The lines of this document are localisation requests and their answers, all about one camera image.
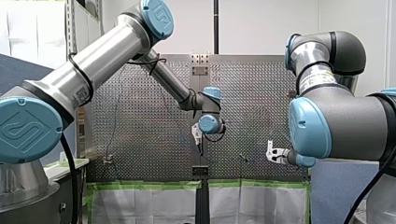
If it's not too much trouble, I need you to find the black upright pole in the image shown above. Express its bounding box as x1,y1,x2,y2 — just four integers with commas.
213,0,219,56

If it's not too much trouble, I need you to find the grey board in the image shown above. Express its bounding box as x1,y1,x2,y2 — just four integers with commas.
310,160,381,224

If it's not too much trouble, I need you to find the black cable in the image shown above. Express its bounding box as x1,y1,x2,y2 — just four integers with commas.
125,53,168,77
59,133,79,224
203,123,227,144
342,146,396,224

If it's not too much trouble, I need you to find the blue cable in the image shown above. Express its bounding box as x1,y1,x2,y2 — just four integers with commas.
103,66,125,163

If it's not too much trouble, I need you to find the slotted metal rail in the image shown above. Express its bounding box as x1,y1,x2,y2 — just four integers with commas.
64,0,78,59

